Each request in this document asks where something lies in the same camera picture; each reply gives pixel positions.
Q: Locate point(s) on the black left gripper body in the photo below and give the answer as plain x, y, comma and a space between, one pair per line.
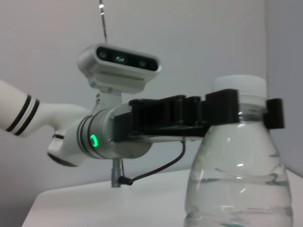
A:
151, 123

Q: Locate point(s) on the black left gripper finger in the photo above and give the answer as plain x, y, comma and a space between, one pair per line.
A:
222, 106
275, 113

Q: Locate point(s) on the clear water bottle green label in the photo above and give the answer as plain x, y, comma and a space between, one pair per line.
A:
236, 177

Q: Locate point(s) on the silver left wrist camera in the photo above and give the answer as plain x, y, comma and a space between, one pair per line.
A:
118, 63

